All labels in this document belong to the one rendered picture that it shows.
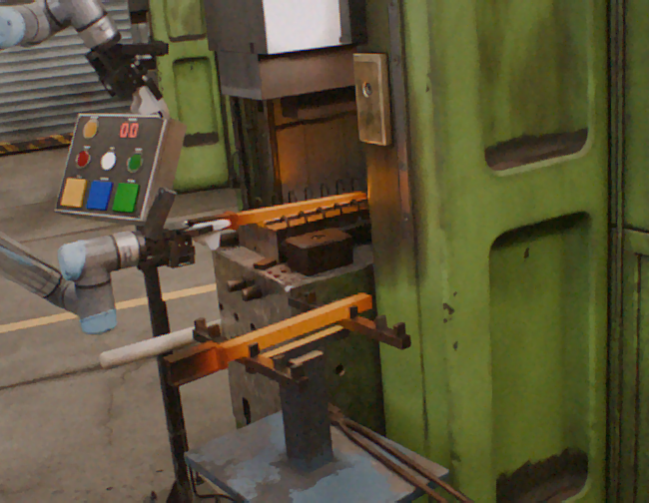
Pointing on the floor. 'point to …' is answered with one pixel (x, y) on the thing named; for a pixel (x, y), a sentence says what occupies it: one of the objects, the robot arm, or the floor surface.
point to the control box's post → (167, 379)
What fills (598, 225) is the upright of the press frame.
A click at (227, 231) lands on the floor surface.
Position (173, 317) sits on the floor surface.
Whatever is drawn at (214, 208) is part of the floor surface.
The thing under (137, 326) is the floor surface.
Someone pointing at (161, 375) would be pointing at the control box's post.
